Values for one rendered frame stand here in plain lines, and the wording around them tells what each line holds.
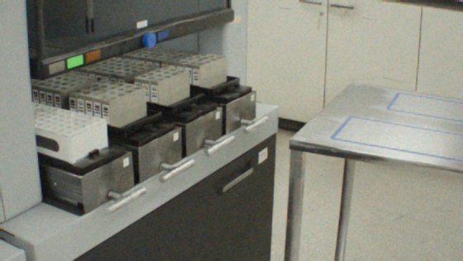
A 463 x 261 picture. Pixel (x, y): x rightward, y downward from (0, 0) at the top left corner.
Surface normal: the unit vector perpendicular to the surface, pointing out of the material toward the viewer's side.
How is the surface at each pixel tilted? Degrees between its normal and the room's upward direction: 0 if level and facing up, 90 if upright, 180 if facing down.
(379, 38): 90
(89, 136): 90
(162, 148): 90
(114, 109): 90
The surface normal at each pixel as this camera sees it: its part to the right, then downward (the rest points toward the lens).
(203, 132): 0.85, 0.18
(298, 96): -0.53, 0.29
